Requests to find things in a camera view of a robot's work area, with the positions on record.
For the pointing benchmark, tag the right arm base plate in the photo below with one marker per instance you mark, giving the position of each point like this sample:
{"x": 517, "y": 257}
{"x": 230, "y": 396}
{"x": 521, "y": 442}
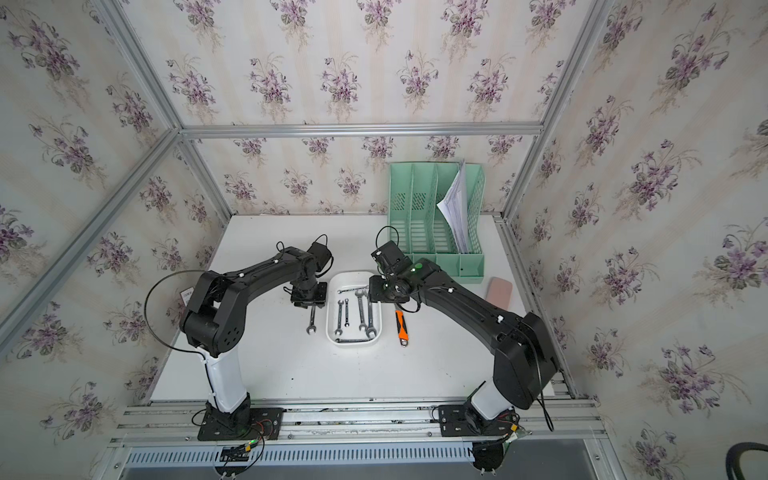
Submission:
{"x": 474, "y": 420}

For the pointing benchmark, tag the red white card box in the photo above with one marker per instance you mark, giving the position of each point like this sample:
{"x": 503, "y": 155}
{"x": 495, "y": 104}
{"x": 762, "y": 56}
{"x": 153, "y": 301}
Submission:
{"x": 186, "y": 295}

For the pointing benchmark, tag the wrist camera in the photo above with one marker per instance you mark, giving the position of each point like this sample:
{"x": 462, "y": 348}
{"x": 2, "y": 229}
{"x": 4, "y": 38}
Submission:
{"x": 389, "y": 255}
{"x": 323, "y": 258}

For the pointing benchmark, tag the pink sponge pad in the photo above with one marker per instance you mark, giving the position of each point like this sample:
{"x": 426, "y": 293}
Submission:
{"x": 499, "y": 293}

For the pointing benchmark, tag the large silver combination wrench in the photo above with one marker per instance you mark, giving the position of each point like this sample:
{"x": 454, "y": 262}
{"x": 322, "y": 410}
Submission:
{"x": 370, "y": 330}

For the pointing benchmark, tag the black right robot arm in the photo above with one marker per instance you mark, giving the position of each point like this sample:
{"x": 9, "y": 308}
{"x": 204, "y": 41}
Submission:
{"x": 523, "y": 349}

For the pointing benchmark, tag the thin silver wrench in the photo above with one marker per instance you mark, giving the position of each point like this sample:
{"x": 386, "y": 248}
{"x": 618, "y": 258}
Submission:
{"x": 340, "y": 316}

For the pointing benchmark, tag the small silver wrench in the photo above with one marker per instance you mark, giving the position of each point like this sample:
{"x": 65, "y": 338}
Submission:
{"x": 311, "y": 328}

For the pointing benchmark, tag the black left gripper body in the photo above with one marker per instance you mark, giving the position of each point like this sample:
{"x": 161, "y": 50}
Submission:
{"x": 308, "y": 294}

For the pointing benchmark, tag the green desk file organizer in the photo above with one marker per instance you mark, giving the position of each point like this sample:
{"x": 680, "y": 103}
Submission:
{"x": 418, "y": 226}

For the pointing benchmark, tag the black chair edge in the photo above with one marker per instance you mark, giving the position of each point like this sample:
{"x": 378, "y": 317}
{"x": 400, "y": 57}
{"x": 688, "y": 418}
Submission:
{"x": 746, "y": 461}

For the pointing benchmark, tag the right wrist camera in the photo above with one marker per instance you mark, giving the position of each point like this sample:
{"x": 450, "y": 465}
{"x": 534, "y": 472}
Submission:
{"x": 389, "y": 255}

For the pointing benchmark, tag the white papers in organizer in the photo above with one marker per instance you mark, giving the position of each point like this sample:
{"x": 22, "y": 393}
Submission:
{"x": 453, "y": 207}

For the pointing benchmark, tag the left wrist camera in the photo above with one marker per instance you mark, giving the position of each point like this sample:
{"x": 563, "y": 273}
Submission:
{"x": 323, "y": 258}

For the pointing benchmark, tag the orange handled adjustable wrench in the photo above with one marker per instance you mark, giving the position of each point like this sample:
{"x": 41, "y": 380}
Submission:
{"x": 402, "y": 332}

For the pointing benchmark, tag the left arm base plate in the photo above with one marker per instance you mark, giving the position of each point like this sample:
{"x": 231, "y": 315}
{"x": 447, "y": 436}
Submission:
{"x": 241, "y": 425}

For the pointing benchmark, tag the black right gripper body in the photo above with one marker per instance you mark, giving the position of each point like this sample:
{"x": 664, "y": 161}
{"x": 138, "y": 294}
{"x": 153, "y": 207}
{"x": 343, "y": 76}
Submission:
{"x": 381, "y": 290}

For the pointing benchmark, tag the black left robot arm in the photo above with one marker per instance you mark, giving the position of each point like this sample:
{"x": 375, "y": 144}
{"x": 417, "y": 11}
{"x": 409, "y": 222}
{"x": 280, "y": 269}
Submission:
{"x": 216, "y": 313}

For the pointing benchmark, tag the aluminium rail frame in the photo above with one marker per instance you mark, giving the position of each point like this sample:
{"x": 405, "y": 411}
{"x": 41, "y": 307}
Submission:
{"x": 303, "y": 433}

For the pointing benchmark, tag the white plastic storage tray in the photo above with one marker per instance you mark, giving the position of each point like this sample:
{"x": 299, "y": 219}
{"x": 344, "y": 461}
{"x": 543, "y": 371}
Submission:
{"x": 350, "y": 325}

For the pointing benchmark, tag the silver end wrench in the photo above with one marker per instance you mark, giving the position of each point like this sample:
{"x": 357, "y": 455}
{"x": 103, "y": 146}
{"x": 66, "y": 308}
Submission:
{"x": 360, "y": 295}

